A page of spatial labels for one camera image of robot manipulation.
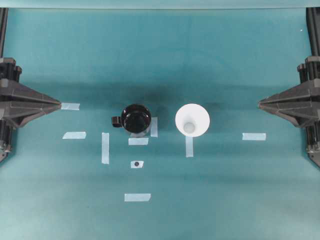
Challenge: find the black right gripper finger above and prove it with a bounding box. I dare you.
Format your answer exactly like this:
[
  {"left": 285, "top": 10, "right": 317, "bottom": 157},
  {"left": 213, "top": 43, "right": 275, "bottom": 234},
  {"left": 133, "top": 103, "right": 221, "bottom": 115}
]
[
  {"left": 258, "top": 80, "right": 312, "bottom": 106},
  {"left": 258, "top": 104, "right": 312, "bottom": 128}
]

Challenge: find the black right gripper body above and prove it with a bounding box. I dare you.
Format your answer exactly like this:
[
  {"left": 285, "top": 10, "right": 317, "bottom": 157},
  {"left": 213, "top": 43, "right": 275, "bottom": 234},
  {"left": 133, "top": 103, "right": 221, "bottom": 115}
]
[{"left": 296, "top": 56, "right": 320, "bottom": 156}]

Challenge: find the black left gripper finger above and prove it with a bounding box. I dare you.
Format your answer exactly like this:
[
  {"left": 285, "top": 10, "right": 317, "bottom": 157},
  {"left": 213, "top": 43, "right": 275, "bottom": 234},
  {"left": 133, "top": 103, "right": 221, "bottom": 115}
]
[
  {"left": 8, "top": 80, "right": 61, "bottom": 105},
  {"left": 8, "top": 101, "right": 61, "bottom": 128}
]

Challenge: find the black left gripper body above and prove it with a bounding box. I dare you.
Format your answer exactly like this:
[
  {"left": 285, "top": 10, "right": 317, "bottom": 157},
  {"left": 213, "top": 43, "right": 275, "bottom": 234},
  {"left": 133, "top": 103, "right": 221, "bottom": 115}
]
[{"left": 0, "top": 57, "right": 21, "bottom": 153}]

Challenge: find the white paper cup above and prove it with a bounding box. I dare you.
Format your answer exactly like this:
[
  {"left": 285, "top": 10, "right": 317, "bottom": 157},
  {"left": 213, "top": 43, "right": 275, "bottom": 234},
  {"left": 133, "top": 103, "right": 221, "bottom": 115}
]
[{"left": 175, "top": 103, "right": 210, "bottom": 138}]

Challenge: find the black cup holder mug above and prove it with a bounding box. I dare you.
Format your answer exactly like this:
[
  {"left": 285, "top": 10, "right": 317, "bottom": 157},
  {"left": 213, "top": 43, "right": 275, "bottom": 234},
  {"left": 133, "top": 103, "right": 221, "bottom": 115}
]
[{"left": 111, "top": 104, "right": 152, "bottom": 138}]

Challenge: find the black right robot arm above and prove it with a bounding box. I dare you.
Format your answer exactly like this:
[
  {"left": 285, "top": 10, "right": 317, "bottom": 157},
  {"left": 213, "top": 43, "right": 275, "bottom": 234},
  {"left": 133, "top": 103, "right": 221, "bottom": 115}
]
[{"left": 258, "top": 7, "right": 320, "bottom": 161}]

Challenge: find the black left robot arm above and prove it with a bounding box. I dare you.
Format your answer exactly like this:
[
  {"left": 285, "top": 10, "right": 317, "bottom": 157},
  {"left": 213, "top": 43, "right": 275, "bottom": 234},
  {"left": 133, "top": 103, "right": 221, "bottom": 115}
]
[{"left": 0, "top": 8, "right": 62, "bottom": 160}]

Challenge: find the vertical blue tape below cup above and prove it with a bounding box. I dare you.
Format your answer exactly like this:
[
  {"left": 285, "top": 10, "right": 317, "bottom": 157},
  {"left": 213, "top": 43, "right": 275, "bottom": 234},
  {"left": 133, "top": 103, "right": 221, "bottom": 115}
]
[{"left": 185, "top": 136, "right": 194, "bottom": 158}]

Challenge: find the blue tape strip by left gripper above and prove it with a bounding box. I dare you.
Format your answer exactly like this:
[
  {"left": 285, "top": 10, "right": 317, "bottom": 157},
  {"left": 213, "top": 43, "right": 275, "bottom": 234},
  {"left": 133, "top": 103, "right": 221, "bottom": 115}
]
[{"left": 61, "top": 102, "right": 80, "bottom": 111}]

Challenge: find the blue tape strip right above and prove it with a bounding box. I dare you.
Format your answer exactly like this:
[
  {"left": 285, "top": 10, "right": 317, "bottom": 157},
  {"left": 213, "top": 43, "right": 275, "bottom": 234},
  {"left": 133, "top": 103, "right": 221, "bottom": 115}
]
[{"left": 242, "top": 132, "right": 267, "bottom": 141}]

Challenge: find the vertical blue tape strip left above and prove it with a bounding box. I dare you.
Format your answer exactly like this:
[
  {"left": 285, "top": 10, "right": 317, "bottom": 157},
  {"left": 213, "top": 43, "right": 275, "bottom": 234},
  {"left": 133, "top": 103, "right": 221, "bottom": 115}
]
[{"left": 101, "top": 132, "right": 110, "bottom": 165}]

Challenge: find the blue tape strip below mug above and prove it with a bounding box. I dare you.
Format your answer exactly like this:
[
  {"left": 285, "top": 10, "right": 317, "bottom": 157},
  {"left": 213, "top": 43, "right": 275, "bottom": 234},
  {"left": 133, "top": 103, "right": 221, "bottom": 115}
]
[{"left": 128, "top": 137, "right": 149, "bottom": 146}]

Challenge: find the vertical blue tape beside mug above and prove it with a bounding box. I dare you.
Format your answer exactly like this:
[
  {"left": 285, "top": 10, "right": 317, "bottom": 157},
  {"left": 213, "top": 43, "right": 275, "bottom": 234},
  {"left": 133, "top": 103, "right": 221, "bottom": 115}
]
[{"left": 150, "top": 117, "right": 158, "bottom": 138}]

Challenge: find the blue tape strip bottom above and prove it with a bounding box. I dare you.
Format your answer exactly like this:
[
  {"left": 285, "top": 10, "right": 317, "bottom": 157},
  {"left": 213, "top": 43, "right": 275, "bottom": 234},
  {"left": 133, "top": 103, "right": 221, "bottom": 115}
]
[{"left": 124, "top": 193, "right": 152, "bottom": 202}]

